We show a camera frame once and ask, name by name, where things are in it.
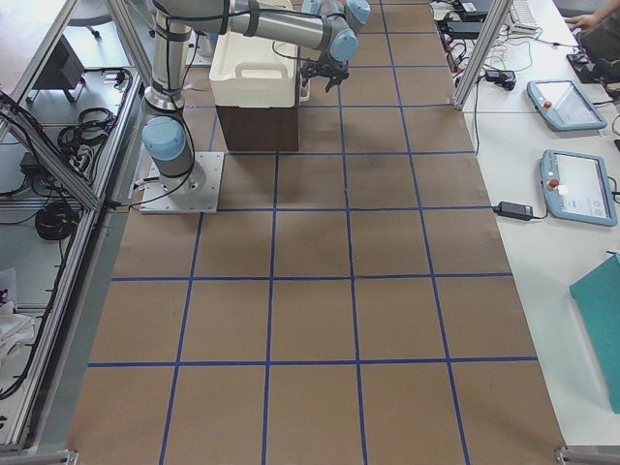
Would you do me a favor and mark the black coiled cable bundle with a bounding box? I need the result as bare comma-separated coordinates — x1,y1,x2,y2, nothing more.
34,201,81,242

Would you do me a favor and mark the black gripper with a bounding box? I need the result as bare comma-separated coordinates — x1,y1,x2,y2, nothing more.
300,57,350,93

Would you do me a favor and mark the white keyboard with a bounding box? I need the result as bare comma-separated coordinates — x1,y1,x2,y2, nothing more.
510,0,538,30

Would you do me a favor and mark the blue teach pendant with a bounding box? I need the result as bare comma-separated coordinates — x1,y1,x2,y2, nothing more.
526,80,607,132
540,149,618,227

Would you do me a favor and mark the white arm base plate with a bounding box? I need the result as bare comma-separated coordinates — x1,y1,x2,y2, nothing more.
139,151,225,214

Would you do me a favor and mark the aluminium frame post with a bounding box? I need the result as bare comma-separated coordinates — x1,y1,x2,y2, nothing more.
452,0,512,109

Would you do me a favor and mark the person hand at desk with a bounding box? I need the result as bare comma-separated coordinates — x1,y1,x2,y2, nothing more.
565,14,602,31

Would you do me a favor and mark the dark wooden drawer cabinet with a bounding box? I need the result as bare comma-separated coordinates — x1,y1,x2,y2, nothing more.
216,69,299,152

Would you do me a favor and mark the black power adapter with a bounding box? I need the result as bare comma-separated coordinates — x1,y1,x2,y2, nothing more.
493,201,534,221

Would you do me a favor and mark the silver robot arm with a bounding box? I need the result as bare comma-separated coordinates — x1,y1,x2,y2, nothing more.
142,1,370,179

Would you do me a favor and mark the white plastic tray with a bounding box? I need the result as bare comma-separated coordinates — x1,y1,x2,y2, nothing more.
209,32,298,109

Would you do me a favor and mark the upper blue teach pendant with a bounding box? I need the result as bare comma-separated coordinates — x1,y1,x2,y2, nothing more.
526,80,607,132

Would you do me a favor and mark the lower blue teach pendant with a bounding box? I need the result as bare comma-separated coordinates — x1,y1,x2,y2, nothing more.
540,149,618,227

